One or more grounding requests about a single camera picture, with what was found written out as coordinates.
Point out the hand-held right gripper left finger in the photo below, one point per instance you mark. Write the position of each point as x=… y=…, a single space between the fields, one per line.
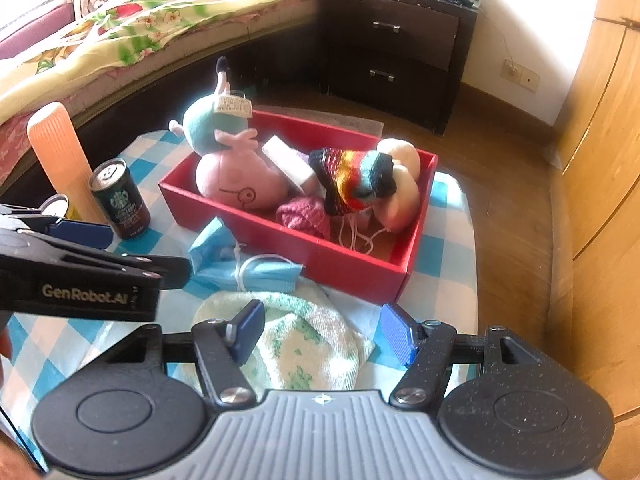
x=247 y=330

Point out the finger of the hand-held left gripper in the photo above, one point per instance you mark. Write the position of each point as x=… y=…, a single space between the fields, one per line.
x=170 y=272
x=85 y=235

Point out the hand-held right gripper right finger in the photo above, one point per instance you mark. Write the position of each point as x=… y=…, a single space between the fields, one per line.
x=397 y=335

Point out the blue face mask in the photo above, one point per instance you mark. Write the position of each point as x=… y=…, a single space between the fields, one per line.
x=212 y=245
x=270 y=277

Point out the green and white towel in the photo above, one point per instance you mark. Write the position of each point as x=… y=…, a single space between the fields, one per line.
x=310 y=340

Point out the red cardboard box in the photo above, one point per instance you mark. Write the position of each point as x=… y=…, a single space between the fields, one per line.
x=350 y=270

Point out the pink pig plush toy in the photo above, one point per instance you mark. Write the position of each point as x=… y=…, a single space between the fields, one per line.
x=230 y=180

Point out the pink knit hat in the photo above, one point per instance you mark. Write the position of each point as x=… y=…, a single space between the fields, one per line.
x=305 y=215

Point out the white rabbit plush toy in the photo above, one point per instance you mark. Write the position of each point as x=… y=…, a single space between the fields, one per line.
x=405 y=195

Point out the dark green coffee can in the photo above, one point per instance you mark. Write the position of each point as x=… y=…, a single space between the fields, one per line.
x=122 y=205

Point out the orange ribbed bottle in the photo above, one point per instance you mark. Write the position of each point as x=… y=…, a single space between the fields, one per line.
x=60 y=160

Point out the blue checkered tablecloth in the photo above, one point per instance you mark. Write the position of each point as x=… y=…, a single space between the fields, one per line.
x=445 y=230

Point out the white foam block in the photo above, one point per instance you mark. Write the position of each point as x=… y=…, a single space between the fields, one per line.
x=285 y=160

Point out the bed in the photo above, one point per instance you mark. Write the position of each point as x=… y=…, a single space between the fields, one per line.
x=165 y=95

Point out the grey floor rug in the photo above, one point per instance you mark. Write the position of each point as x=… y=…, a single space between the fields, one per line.
x=350 y=120

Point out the floral blanket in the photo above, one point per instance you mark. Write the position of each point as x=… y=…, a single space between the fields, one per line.
x=150 y=20

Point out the wooden wardrobe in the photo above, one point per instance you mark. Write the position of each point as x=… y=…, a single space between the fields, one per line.
x=600 y=160

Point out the dark wooden nightstand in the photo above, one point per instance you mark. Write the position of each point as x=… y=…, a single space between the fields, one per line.
x=400 y=60

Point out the wall outlet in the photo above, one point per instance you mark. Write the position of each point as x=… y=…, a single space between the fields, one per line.
x=520 y=75

